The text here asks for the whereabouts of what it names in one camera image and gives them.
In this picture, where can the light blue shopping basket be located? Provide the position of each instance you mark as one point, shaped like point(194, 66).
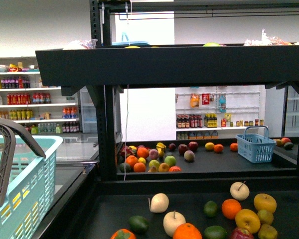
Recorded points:
point(31, 188)

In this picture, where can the rear black fruit shelf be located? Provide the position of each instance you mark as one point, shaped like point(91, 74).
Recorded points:
point(210, 164)

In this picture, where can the black fruit shelf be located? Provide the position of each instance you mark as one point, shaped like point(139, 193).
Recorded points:
point(138, 93)
point(210, 164)

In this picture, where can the white drinks shelf unit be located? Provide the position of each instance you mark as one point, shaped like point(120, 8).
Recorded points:
point(24, 99)

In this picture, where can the white pear left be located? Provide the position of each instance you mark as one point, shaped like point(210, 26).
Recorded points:
point(158, 203)

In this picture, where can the white pear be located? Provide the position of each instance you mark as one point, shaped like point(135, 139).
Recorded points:
point(171, 221)
point(239, 191)
point(158, 203)

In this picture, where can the white pear front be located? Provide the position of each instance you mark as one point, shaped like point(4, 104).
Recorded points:
point(171, 221)

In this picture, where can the dark green avocado left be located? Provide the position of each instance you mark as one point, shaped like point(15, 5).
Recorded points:
point(138, 224)

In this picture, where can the green lime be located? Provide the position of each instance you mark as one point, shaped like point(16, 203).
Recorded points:
point(210, 209)

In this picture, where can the small blue basket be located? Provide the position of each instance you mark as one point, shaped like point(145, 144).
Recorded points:
point(254, 147)

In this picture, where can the white pear right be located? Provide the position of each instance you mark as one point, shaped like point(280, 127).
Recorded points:
point(239, 191)

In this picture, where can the orange persimmon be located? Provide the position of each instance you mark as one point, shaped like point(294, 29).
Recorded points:
point(123, 234)

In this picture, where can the orange with navel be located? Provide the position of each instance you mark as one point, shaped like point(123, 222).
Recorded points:
point(187, 231)

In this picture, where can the small orange tangerine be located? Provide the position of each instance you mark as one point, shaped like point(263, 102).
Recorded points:
point(230, 208)

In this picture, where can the green avocado middle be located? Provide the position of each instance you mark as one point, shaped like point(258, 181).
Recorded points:
point(215, 232)

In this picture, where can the yellow apple front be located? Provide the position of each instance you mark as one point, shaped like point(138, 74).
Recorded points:
point(247, 219)

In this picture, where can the yellow apple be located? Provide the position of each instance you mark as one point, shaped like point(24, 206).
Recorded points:
point(247, 219)
point(266, 202)

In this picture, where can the yellow apple rear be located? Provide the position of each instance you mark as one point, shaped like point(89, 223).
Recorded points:
point(266, 202)

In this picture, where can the red apple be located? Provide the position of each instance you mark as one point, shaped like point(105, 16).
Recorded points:
point(241, 233)

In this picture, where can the brown kiwi rear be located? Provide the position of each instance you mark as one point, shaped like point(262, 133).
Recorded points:
point(265, 217)

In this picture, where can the brown kiwi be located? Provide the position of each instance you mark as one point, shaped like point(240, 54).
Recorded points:
point(265, 217)
point(267, 232)

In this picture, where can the brown kiwi front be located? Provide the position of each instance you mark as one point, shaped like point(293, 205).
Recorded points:
point(267, 232)

